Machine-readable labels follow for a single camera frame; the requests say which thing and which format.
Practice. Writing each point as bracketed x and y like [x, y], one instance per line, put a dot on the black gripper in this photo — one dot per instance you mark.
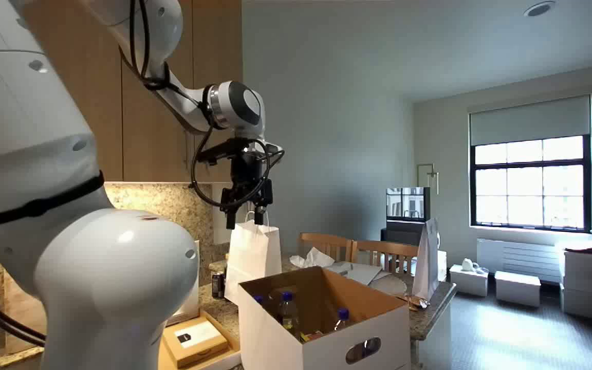
[247, 184]

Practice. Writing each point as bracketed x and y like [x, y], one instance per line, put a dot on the blue label clear water bottle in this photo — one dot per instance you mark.
[288, 308]
[261, 302]

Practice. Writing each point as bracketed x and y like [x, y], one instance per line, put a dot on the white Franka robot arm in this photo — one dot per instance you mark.
[102, 274]

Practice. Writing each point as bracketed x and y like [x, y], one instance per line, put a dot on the red label clear water bottle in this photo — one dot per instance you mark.
[342, 319]

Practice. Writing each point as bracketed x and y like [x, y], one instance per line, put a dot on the flat brown box white label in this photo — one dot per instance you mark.
[204, 351]

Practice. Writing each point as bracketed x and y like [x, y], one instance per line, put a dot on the white paper bag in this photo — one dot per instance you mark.
[251, 259]

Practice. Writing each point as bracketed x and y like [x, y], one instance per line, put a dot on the dark glass jar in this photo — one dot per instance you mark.
[219, 284]

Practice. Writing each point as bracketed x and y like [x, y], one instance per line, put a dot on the white crumpled tissue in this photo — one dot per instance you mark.
[310, 259]

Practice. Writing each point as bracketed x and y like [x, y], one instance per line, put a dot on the wooden chair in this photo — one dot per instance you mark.
[385, 252]
[322, 244]

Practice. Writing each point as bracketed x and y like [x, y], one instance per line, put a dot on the white papers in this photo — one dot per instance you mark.
[363, 276]

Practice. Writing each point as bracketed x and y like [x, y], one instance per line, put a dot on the flat screen monitor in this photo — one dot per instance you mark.
[408, 205]

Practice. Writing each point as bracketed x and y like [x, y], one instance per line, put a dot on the tall white plastic bag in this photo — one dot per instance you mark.
[426, 257]

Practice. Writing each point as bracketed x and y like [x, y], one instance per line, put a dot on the white cube ottoman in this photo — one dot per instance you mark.
[517, 288]
[469, 282]

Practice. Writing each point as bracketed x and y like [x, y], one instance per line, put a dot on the white radiator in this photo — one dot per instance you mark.
[518, 259]

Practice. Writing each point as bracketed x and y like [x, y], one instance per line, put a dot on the black framed window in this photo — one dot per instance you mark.
[530, 184]

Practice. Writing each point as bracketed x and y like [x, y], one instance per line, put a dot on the white roller blind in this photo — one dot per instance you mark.
[529, 119]

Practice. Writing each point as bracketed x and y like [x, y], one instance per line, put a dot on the white storage cabinet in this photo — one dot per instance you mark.
[581, 282]

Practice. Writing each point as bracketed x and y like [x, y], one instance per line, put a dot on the round ceiling light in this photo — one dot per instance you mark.
[539, 9]

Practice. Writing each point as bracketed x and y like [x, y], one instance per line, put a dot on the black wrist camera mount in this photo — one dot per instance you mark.
[241, 152]

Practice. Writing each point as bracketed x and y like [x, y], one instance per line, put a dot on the wooden wall cabinet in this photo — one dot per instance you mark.
[138, 136]

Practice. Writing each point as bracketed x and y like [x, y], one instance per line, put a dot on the small wall fixture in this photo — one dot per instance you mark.
[428, 178]

